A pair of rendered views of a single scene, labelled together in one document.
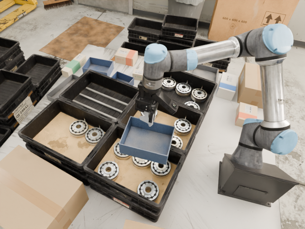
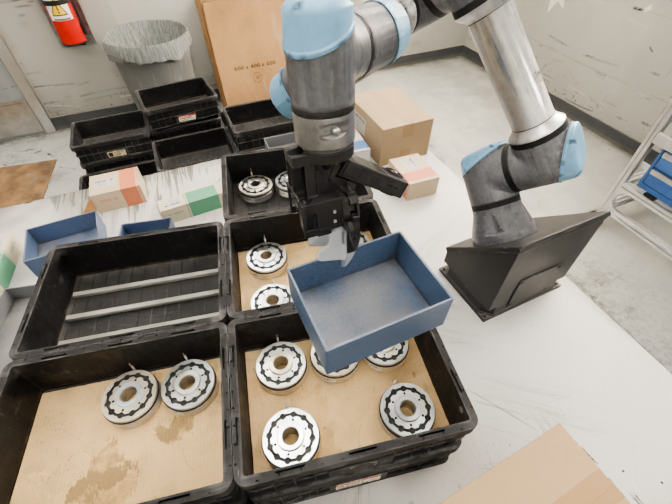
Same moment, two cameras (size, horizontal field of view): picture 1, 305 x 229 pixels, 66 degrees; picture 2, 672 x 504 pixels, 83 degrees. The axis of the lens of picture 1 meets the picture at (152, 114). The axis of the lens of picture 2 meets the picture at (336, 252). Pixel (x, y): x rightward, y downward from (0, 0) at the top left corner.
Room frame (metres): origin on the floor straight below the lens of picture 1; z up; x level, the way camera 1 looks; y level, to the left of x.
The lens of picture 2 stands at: (0.31, 0.24, 1.58)
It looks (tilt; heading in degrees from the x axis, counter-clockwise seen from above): 47 degrees down; 325
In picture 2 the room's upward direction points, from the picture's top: straight up
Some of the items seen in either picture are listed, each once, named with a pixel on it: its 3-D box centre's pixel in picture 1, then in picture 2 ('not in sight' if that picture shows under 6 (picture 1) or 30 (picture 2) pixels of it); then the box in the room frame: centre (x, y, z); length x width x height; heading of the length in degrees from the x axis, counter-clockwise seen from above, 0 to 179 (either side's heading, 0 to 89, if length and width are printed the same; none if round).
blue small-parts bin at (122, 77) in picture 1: (118, 85); (146, 250); (1.27, 0.27, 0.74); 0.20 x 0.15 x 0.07; 157
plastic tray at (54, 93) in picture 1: (71, 91); (31, 329); (1.17, 0.59, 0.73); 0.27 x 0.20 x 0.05; 156
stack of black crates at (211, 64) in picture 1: (206, 67); (270, 149); (2.09, -0.54, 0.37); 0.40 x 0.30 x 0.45; 78
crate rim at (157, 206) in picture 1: (135, 161); (342, 370); (0.55, 0.06, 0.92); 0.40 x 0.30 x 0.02; 68
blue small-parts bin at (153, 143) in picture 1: (147, 139); (366, 296); (0.56, 0.01, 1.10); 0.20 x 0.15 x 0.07; 80
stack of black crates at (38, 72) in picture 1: (40, 82); not in sight; (1.66, 1.13, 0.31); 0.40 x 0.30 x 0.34; 169
